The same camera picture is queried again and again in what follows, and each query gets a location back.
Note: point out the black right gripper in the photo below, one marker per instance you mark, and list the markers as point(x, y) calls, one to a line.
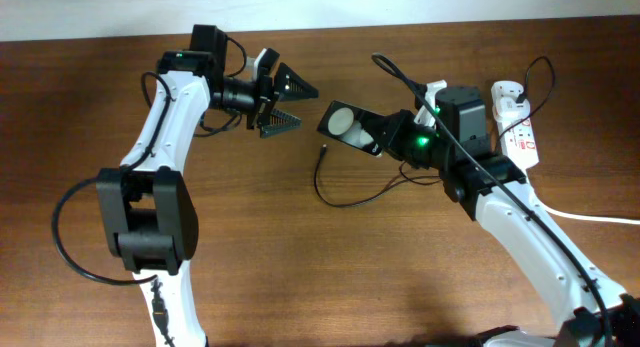
point(397, 123)

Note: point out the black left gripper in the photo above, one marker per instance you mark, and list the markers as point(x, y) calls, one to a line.
point(267, 98)

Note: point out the black smartphone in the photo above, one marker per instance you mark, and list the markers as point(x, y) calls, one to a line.
point(347, 123)

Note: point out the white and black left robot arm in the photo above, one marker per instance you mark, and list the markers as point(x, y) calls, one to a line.
point(149, 218)

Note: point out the white charger plug adapter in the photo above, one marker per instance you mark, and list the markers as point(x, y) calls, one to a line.
point(507, 108)

